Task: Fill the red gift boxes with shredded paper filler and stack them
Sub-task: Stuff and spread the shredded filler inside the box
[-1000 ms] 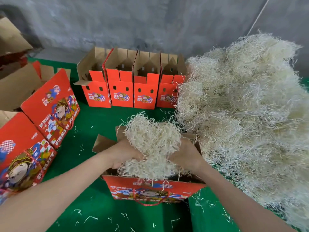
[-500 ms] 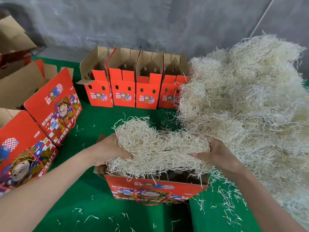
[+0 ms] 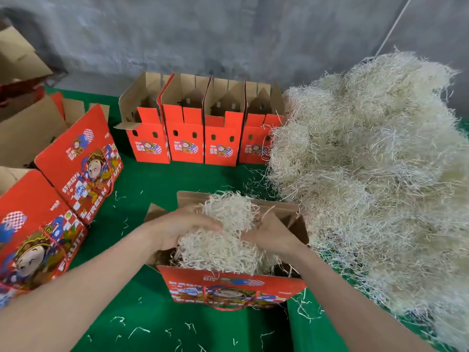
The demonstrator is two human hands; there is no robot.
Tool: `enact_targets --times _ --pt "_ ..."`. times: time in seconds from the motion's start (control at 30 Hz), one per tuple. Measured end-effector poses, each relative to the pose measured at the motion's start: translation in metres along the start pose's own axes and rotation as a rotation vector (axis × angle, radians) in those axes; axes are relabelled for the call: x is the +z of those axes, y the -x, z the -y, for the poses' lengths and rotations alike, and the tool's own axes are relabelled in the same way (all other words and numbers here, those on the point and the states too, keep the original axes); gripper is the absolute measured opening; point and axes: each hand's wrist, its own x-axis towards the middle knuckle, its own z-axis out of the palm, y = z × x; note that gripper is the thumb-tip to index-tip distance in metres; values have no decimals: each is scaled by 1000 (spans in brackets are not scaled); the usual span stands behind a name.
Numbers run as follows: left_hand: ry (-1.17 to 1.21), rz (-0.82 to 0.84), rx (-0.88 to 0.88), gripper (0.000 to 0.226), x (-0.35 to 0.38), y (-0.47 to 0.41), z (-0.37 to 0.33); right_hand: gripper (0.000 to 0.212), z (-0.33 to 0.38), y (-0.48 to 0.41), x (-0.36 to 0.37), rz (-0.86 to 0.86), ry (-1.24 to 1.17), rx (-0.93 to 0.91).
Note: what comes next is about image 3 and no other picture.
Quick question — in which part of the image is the person's right hand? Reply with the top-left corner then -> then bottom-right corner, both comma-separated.
239,208 -> 306,259

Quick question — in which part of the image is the person's left hand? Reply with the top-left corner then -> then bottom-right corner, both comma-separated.
138,204 -> 225,253

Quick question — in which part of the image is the small straw filler clump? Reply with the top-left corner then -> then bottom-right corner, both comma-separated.
172,190 -> 283,276

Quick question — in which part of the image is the red cardboard box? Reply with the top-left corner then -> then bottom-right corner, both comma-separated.
203,77 -> 247,168
144,190 -> 311,311
113,71 -> 172,165
238,81 -> 287,166
157,72 -> 211,165

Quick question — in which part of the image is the pile of wood wool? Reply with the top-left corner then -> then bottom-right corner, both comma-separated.
266,51 -> 469,349

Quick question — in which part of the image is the group of red boxes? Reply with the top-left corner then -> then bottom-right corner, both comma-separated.
0,25 -> 125,308

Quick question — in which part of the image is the person's right forearm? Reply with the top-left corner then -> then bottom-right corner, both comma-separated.
286,242 -> 437,352

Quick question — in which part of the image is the person's left forearm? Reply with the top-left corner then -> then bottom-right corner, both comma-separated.
0,227 -> 158,352

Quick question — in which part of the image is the white pole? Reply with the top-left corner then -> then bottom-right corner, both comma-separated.
375,0 -> 415,57

